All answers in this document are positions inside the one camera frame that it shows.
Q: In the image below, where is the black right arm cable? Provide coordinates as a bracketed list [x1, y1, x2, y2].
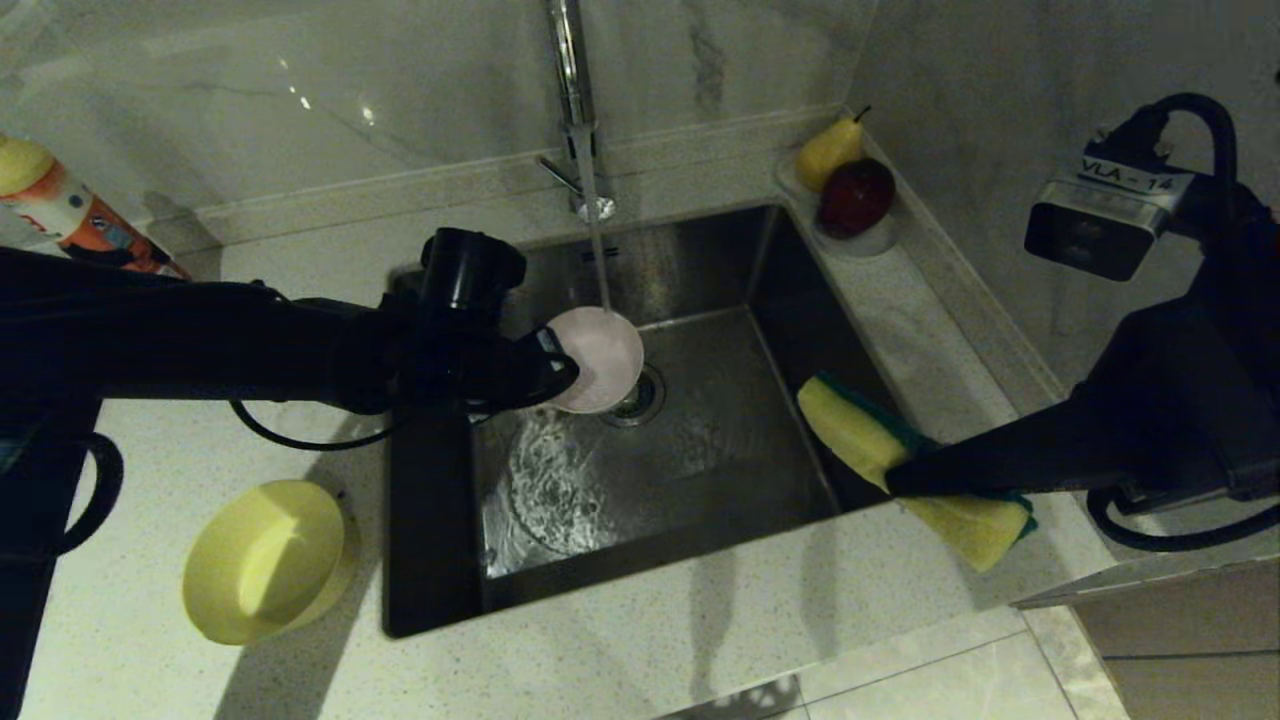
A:
[1088, 93, 1280, 553]

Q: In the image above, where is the yellow pear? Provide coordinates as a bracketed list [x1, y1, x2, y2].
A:
[796, 107, 871, 193]

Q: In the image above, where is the green and yellow sponge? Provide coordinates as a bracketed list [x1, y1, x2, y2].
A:
[797, 373, 1038, 573]

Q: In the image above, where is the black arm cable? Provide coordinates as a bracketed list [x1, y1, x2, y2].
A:
[1088, 93, 1280, 553]
[60, 400, 401, 556]

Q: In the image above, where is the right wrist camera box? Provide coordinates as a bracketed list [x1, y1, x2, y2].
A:
[1025, 150, 1196, 283]

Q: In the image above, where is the pink plastic bowl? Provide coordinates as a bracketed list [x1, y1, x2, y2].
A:
[545, 307, 646, 414]

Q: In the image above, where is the round metal sink drain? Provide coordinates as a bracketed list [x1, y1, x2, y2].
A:
[600, 362, 667, 429]

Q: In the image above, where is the beige cabinet front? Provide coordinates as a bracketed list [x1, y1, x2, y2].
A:
[1005, 550, 1280, 720]

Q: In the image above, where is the yellow-capped dish soap bottle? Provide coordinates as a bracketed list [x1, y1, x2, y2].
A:
[0, 135, 191, 281]

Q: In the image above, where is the chrome faucet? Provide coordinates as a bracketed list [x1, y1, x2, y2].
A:
[535, 0, 616, 223]

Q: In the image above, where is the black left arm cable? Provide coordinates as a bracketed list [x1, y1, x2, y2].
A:
[60, 400, 401, 556]

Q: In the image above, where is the small white fruit dish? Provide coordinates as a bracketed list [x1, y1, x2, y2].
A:
[775, 150, 899, 262]

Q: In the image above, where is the yellow plastic bowl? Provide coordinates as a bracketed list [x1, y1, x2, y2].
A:
[183, 480, 361, 646]

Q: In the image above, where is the dark red apple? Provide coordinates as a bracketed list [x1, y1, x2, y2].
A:
[816, 159, 896, 241]

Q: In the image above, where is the stainless steel sink basin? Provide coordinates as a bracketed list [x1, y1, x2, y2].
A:
[384, 205, 943, 638]

